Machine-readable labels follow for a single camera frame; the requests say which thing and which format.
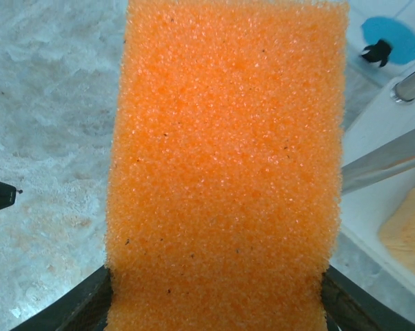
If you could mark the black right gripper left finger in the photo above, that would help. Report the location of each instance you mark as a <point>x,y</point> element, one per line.
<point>87,303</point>

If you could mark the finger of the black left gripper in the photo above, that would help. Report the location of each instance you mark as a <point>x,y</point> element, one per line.
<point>0,194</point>

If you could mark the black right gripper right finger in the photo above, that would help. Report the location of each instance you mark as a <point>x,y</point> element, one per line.
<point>349,307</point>

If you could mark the peach porous sponge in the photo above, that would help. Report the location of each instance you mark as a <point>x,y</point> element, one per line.
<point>409,234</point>

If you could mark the orange scouring sponge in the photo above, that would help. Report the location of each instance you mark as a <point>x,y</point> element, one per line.
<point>228,155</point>

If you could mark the white two-tier shelf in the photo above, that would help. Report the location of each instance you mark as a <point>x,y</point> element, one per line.
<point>383,162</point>

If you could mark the blue circle fish sticker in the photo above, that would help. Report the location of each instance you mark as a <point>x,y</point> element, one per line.
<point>393,38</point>

